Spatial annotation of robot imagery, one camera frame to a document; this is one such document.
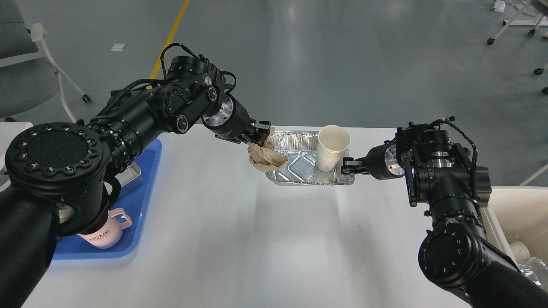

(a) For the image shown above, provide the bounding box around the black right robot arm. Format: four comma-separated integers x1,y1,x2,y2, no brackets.
341,116,548,308

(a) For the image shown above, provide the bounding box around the blue plastic tray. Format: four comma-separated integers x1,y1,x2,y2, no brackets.
53,139,162,261

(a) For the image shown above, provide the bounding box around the grey office chair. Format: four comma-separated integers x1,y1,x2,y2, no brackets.
0,0,92,122

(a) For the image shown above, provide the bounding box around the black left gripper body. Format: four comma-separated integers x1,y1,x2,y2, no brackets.
201,94,256,144

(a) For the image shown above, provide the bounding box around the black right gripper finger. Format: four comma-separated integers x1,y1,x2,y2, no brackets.
341,157,369,175

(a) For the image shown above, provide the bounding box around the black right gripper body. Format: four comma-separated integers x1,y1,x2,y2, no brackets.
366,143,405,180

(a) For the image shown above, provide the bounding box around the white wheeled rack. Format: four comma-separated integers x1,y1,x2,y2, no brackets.
486,0,548,95

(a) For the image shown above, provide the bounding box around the aluminium foil tray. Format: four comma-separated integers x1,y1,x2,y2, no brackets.
266,130,355,186

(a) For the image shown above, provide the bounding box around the white bin right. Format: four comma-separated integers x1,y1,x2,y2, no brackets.
487,186,548,262

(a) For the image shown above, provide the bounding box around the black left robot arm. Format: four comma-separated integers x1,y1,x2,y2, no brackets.
0,43,271,308

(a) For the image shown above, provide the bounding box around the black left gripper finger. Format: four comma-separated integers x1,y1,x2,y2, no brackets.
248,121,271,147

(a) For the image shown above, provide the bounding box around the crumpled foil in bin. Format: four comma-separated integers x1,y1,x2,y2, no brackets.
518,257,548,292

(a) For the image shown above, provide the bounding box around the brown paper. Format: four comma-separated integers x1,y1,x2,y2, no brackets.
248,127,289,173

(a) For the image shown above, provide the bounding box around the pink mug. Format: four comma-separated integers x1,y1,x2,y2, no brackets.
78,208,132,249

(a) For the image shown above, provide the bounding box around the paper scrap on floor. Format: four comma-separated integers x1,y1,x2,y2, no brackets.
110,43,127,52

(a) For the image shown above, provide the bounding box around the square steel tray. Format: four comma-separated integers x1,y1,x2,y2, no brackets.
115,162,143,189

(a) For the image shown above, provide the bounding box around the white side table left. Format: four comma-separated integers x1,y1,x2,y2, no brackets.
0,121,33,144

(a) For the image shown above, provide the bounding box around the white paper cup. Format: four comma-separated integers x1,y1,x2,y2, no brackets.
316,125,351,172

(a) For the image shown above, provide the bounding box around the white cup in bin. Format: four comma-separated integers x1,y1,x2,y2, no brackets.
509,240,531,261

